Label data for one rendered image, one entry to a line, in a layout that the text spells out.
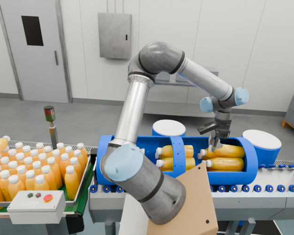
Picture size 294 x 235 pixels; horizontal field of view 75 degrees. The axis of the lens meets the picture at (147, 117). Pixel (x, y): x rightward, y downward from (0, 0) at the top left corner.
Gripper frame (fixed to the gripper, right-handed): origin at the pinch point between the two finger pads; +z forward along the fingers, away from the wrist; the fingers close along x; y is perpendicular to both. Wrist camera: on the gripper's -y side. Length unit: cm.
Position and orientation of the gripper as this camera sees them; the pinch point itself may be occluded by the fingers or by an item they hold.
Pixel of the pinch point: (210, 148)
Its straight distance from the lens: 121.1
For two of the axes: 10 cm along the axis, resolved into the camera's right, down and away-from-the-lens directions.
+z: -0.5, 9.0, 4.4
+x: -0.5, -4.4, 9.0
